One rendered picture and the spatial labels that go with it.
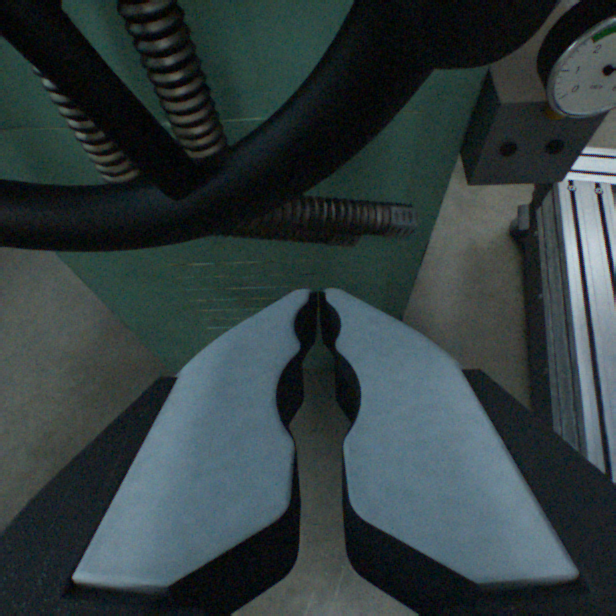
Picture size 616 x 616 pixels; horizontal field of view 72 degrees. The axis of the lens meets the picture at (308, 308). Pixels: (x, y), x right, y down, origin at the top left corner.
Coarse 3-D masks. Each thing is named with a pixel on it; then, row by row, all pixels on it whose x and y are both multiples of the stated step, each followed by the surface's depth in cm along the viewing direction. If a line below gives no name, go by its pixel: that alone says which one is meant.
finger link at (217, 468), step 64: (256, 320) 10; (192, 384) 8; (256, 384) 8; (192, 448) 7; (256, 448) 7; (128, 512) 6; (192, 512) 6; (256, 512) 6; (128, 576) 5; (192, 576) 5; (256, 576) 6
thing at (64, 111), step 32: (128, 0) 15; (160, 0) 16; (128, 32) 17; (160, 32) 16; (160, 64) 17; (192, 64) 18; (64, 96) 19; (160, 96) 19; (192, 96) 19; (96, 128) 20; (192, 128) 20; (96, 160) 22; (128, 160) 22; (256, 224) 26; (288, 224) 27; (320, 224) 28; (352, 224) 29; (384, 224) 30; (416, 224) 31
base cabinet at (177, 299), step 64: (64, 0) 27; (192, 0) 27; (256, 0) 27; (320, 0) 27; (0, 64) 30; (128, 64) 30; (256, 64) 30; (0, 128) 35; (64, 128) 35; (384, 128) 35; (448, 128) 35; (320, 192) 41; (384, 192) 41; (64, 256) 51; (128, 256) 50; (192, 256) 51; (256, 256) 51; (320, 256) 51; (384, 256) 51; (128, 320) 66; (192, 320) 66
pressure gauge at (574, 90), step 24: (600, 0) 23; (576, 24) 23; (600, 24) 22; (552, 48) 24; (576, 48) 23; (600, 48) 23; (552, 72) 24; (576, 72) 24; (600, 72) 25; (552, 96) 26; (576, 96) 26; (600, 96) 26
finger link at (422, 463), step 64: (320, 320) 12; (384, 320) 10; (384, 384) 8; (448, 384) 8; (384, 448) 7; (448, 448) 7; (384, 512) 6; (448, 512) 6; (512, 512) 6; (384, 576) 6; (448, 576) 5; (512, 576) 5; (576, 576) 5
